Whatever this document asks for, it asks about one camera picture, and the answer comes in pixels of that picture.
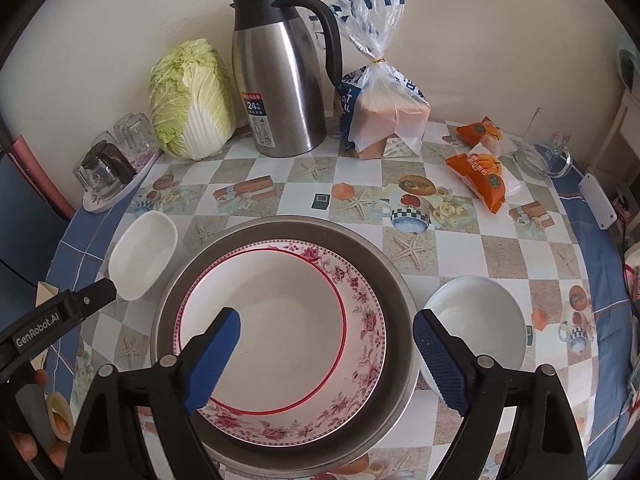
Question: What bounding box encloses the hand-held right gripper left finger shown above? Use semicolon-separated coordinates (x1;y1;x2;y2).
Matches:
64;306;242;480

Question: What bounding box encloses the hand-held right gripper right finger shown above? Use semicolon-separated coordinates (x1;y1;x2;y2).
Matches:
412;308;590;480

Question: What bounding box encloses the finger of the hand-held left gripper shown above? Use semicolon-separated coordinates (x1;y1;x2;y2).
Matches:
61;277;119;323

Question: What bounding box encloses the white round bowl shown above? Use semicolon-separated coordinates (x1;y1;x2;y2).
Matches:
419;276;527;391

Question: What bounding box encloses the stainless steel basin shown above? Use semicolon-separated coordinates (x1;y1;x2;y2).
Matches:
150;215;422;478

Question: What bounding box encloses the white square bowl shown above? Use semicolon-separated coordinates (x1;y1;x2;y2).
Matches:
107;210;179;302

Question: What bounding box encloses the floral rimmed plate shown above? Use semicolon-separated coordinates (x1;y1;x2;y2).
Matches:
172;241;387;445

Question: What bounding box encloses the person's left hand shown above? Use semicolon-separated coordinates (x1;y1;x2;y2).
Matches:
11;432;70;471

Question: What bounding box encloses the white oval floral tray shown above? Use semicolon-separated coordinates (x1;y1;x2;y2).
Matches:
81;147;163;214

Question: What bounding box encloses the clear drinking glass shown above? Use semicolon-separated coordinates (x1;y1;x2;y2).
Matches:
74;157;126;196
90;130;119;153
114;112;155;161

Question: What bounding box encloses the patterned checkered tablecloth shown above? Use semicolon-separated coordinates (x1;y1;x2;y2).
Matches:
45;120;640;480

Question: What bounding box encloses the red chair back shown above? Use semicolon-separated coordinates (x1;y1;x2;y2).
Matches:
0;135;73;221

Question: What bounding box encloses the orange snack packet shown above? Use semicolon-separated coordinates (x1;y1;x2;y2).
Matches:
455;117;518;156
445;150;523;213

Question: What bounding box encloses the napa cabbage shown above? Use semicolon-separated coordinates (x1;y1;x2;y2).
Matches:
148;40;237;161

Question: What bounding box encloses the clear glass mug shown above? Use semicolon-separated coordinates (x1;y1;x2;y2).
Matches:
515;107;573;179

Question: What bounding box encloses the white flat device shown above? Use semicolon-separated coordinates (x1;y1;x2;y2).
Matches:
578;172;618;231

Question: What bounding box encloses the bagged sliced bread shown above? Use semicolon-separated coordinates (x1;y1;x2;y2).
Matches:
316;0;432;160

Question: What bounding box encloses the stainless steel thermos jug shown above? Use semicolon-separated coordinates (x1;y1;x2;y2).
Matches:
229;0;343;158

